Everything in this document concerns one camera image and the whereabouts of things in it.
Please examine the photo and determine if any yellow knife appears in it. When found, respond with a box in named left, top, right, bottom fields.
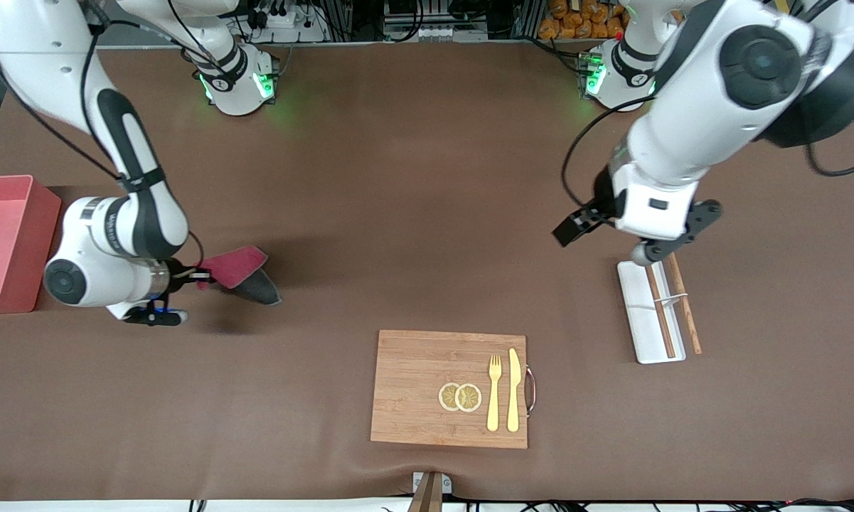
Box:
left=506, top=348, right=522, bottom=433

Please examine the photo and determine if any red and grey cloth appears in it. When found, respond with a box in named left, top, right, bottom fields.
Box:
left=198, top=246, right=282, bottom=306

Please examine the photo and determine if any pink plastic bin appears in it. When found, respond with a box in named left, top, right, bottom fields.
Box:
left=0, top=175, right=63, bottom=316

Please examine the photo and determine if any pile of orange items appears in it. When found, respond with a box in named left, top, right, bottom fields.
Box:
left=538, top=0, right=628, bottom=41

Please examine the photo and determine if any wooden cutting board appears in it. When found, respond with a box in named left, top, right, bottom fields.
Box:
left=370, top=329, right=538, bottom=450

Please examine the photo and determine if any white rectangular tray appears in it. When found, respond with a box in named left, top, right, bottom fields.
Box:
left=617, top=260, right=687, bottom=365

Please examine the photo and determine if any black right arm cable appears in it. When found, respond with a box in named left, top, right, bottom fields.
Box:
left=0, top=0, right=207, bottom=267

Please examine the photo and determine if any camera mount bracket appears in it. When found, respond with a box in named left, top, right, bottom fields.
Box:
left=407, top=471, right=453, bottom=512

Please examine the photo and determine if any white power strip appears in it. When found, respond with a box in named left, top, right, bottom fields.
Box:
left=414, top=25, right=471, bottom=42
left=252, top=6, right=315, bottom=33

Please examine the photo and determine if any yellow fork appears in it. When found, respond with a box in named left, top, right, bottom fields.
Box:
left=486, top=354, right=503, bottom=432

